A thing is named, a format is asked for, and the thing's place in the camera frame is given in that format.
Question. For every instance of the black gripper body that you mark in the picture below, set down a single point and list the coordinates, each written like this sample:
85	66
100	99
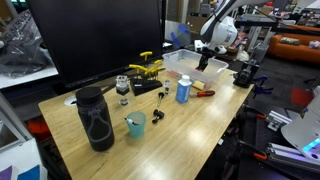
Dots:
206	53

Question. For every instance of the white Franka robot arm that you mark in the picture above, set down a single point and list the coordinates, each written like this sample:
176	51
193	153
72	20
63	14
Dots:
220	31

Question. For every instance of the clear plastic container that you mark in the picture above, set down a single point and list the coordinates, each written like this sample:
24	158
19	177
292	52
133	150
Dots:
186	68

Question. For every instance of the cardboard box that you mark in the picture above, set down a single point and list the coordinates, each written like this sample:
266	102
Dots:
199	24

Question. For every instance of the red black screwdriver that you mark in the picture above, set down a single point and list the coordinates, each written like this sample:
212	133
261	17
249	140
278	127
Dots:
205	93

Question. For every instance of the white bottle with blue label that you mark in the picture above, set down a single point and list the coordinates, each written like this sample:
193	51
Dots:
183	90

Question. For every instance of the black table vise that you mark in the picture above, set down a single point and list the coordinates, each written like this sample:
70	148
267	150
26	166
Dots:
246	75

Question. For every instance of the blue spring clamp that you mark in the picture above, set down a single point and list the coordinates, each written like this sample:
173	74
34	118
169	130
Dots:
262	87

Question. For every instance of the black hex key stand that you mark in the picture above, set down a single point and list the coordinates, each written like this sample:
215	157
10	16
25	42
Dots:
145	86

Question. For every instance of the small black clamp knob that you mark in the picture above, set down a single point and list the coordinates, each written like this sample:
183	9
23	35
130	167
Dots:
157	116

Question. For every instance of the small clear jar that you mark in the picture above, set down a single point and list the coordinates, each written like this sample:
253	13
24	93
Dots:
122	87

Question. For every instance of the orange sofa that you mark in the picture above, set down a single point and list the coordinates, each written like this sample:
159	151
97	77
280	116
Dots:
293	48

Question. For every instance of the teal plastic cup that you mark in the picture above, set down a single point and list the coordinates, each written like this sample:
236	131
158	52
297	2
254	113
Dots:
136	126

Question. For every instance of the marker pen in cup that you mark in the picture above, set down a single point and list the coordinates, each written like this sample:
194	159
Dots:
131	121

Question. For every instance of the orange black floor clamp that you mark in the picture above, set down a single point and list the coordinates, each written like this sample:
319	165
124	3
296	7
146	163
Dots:
253	151

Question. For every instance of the large black monitor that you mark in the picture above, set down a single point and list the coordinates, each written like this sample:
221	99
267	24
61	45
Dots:
96	40

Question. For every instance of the white machine base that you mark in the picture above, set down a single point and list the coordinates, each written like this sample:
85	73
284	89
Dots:
303	126

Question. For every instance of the black water bottle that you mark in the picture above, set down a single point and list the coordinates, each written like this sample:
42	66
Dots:
95	120

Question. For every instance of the aluminium extrusion rails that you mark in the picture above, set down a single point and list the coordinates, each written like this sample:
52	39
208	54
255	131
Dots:
290	155

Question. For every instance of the grey plastic bag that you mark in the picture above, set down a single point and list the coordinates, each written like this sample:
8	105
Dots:
20	50

